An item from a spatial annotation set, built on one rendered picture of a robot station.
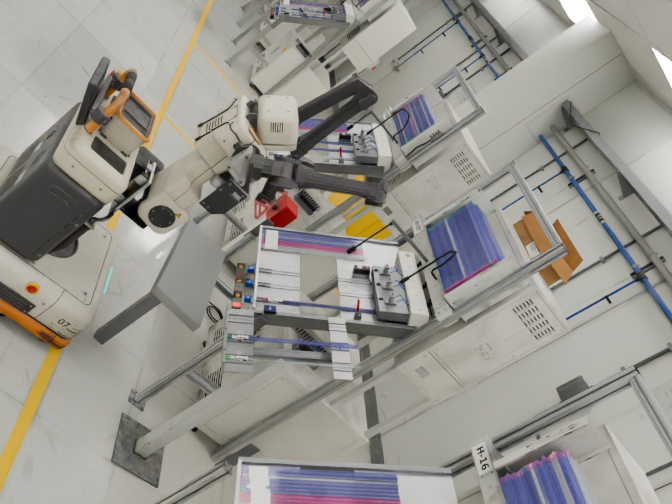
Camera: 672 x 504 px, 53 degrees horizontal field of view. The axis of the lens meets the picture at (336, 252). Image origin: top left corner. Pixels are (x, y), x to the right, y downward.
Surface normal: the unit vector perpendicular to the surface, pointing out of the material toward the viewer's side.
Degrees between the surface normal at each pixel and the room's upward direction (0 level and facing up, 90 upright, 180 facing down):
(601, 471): 90
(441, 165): 90
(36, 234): 90
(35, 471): 0
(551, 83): 90
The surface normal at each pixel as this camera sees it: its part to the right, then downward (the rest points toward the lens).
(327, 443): 0.04, 0.55
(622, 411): -0.61, -0.65
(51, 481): 0.79, -0.53
